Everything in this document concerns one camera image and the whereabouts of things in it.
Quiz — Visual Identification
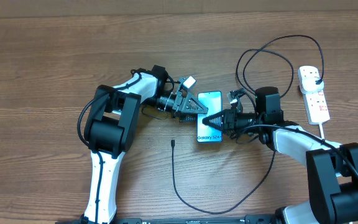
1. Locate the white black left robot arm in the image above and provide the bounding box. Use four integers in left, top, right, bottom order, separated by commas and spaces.
77, 65, 208, 223

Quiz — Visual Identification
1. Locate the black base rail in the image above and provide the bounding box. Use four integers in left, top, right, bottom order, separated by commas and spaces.
54, 213, 279, 224

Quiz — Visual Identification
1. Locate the blue Galaxy smartphone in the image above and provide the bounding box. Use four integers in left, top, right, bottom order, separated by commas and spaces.
197, 91, 223, 143

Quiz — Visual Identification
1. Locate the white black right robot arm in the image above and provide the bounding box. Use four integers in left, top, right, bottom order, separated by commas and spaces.
202, 86, 358, 223

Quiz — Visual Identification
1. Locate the white power strip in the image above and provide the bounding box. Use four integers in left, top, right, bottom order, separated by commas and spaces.
297, 65, 330, 125

